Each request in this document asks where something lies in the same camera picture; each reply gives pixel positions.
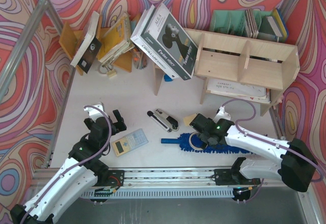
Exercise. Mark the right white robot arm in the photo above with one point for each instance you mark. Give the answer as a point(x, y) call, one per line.
point(288, 161)

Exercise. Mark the white Czekolada book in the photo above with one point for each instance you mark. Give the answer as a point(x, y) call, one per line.
point(146, 48)

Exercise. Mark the Twins story book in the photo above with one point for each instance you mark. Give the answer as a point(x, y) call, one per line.
point(169, 41)

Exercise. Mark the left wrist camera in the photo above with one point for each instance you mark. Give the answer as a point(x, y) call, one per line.
point(95, 111)

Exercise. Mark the masking tape roll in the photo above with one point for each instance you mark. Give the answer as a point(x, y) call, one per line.
point(194, 142)

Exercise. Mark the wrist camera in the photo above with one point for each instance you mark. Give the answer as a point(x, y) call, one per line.
point(95, 111)
point(222, 114)

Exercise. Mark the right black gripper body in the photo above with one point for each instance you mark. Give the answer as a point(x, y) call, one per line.
point(201, 125)

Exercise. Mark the blue microfiber duster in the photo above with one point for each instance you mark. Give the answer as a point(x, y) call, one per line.
point(234, 141)

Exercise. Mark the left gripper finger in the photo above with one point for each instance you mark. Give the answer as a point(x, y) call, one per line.
point(117, 116)
point(122, 125)

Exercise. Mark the yellow wooden book stand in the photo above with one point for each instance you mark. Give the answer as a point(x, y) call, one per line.
point(68, 41)

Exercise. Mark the yellow sticky note pad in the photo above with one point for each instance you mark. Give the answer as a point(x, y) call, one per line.
point(187, 120)

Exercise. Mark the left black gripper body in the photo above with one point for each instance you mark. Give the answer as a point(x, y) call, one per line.
point(112, 121)

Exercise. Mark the light wooden bookshelf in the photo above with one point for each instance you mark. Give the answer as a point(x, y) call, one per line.
point(267, 64)

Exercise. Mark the black white paperback book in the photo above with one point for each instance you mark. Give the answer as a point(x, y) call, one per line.
point(88, 46)

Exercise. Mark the brass padlock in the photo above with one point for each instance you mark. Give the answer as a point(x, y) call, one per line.
point(107, 70)

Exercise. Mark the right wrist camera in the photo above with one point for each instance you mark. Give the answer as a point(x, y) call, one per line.
point(222, 114)

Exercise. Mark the blue yellow book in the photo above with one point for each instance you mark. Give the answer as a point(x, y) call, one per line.
point(276, 14)

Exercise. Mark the spiral notebook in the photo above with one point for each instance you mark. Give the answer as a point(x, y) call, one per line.
point(238, 90)

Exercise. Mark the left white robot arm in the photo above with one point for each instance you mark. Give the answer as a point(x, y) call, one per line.
point(81, 170)

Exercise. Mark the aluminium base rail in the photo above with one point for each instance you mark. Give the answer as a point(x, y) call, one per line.
point(169, 183)

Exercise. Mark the brown notebooks in organizer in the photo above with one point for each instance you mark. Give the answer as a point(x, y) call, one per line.
point(251, 23)

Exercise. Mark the yellow calculator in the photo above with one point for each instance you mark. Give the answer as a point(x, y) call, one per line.
point(129, 142)

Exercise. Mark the green desk organizer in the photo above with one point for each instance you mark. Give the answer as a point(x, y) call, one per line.
point(234, 22)

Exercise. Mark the stack of yellow books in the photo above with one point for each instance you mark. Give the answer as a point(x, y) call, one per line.
point(116, 41)

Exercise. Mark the beige black stapler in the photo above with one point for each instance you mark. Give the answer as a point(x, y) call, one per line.
point(167, 119)

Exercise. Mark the pens in cup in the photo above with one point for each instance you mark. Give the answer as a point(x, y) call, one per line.
point(139, 59)

